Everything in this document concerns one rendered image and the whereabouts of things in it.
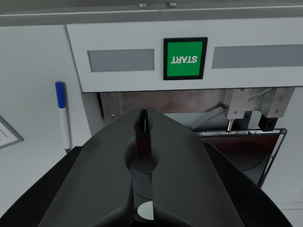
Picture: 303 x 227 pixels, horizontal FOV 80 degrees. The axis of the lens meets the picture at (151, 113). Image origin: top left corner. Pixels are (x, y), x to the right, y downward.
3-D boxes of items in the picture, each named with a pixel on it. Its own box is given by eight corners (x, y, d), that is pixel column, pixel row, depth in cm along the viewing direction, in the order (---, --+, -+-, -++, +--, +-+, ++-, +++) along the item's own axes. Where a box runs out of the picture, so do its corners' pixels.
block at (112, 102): (123, 115, 39) (121, 122, 36) (107, 115, 39) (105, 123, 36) (119, 79, 35) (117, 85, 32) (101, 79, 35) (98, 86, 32)
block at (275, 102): (274, 110, 39) (283, 118, 36) (259, 111, 39) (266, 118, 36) (288, 74, 35) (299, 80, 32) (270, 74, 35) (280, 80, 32)
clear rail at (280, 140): (244, 218, 60) (246, 222, 59) (240, 218, 60) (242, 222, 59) (285, 126, 40) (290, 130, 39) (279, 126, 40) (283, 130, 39)
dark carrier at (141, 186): (241, 218, 59) (241, 220, 58) (134, 220, 59) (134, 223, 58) (277, 133, 41) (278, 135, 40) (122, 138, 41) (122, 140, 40)
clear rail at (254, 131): (283, 131, 41) (287, 135, 40) (116, 136, 41) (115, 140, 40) (285, 126, 40) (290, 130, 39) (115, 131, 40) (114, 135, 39)
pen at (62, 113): (70, 157, 32) (61, 84, 25) (64, 156, 32) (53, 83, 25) (72, 153, 33) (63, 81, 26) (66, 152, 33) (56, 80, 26)
